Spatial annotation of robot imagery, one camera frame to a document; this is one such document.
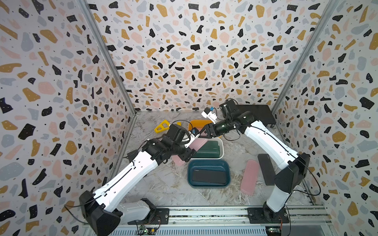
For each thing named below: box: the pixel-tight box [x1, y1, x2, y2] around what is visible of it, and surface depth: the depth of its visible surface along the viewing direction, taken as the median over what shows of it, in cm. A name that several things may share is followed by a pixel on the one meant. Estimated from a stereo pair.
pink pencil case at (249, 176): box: [240, 159, 260, 196], surface depth 89 cm
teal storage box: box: [187, 159, 231, 189], surface depth 89 cm
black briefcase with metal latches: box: [236, 104, 277, 128], surface depth 124 cm
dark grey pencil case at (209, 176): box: [191, 169, 227, 184], surface depth 89 cm
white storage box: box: [190, 137, 225, 160], surface depth 96 cm
